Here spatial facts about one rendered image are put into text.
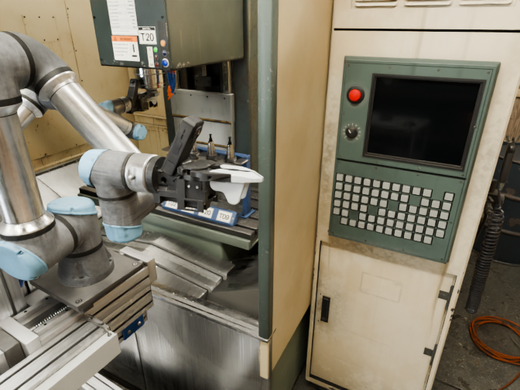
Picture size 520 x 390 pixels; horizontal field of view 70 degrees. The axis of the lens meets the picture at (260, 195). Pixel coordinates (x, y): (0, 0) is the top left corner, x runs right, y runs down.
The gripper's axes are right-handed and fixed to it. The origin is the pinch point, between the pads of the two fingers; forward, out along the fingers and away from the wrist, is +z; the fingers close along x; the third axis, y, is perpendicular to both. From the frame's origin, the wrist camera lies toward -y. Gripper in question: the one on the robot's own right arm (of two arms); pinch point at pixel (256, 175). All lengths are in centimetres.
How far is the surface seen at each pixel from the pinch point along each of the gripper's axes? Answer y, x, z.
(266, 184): 12.8, -38.1, -8.1
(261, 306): 58, -45, -9
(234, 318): 72, -53, -22
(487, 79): -18, -66, 49
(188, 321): 79, -55, -43
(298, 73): -18, -52, -4
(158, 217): 58, -104, -85
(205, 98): -2, -164, -84
